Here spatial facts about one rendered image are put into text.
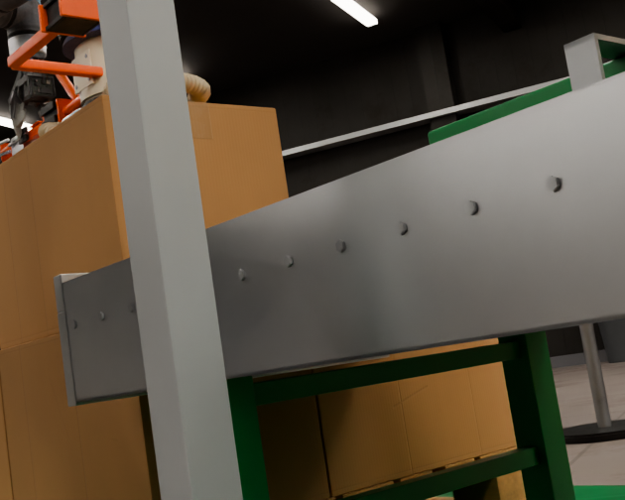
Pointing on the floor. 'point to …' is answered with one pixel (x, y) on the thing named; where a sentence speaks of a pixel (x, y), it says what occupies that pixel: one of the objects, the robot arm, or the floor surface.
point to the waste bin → (624, 338)
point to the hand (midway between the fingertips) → (34, 137)
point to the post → (169, 252)
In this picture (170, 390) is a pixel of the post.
